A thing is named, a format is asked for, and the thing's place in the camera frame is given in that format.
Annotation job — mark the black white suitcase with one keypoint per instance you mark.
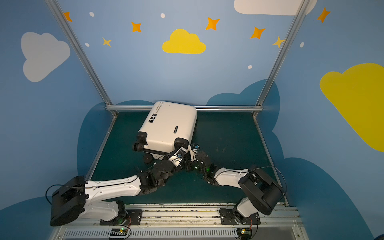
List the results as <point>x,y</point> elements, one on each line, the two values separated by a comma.
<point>168,127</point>

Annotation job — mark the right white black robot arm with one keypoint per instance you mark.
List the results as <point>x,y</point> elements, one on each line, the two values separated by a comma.
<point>261,190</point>

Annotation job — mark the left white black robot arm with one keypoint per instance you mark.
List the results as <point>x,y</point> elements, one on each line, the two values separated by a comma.
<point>79,198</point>

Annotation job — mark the left small circuit board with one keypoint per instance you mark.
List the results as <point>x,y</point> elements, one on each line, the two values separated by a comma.
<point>119,234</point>

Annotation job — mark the small circuit board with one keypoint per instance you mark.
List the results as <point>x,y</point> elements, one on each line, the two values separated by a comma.
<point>119,234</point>
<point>244,234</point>

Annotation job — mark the right small circuit board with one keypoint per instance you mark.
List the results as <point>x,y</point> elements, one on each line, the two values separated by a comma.
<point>244,234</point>

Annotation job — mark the rear aluminium crossbar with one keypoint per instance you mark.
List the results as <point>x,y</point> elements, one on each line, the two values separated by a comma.
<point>127,108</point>

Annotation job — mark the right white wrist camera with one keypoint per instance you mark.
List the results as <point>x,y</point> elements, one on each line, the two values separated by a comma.
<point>193,149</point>

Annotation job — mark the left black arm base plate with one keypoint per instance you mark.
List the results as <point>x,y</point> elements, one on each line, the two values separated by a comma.
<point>127,218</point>

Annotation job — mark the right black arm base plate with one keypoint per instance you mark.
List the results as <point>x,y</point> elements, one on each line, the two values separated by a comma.
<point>229,217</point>

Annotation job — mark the aluminium front rail frame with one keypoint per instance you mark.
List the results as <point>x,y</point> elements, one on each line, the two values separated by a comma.
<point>189,222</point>

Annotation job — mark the right aluminium frame post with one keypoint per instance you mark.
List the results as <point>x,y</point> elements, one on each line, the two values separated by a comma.
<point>290,37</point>

